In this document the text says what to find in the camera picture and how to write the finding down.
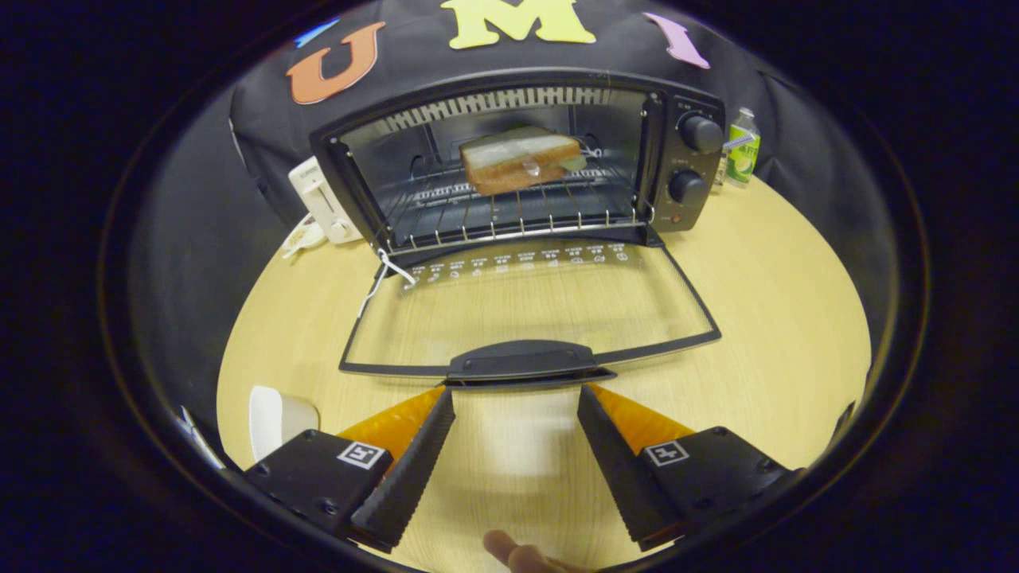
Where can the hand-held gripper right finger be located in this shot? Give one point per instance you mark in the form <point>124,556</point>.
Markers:
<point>625,477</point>

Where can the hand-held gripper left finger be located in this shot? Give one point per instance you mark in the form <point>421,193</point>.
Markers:
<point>406,477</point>

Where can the black toaster oven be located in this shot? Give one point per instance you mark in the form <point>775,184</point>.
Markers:
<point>692,159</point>

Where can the toast sandwich with lettuce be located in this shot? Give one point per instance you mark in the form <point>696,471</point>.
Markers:
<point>517,163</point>

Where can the white pop-up toaster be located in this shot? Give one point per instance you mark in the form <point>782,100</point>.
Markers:
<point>318,195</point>

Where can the white plate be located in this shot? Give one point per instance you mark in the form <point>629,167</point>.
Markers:
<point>279,418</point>

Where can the small glass jar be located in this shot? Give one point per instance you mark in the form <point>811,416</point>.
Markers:
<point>721,171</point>

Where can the black backdrop cloth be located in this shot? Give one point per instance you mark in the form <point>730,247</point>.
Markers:
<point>191,239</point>

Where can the green label drink bottle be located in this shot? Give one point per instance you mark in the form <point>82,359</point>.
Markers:
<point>744,151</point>

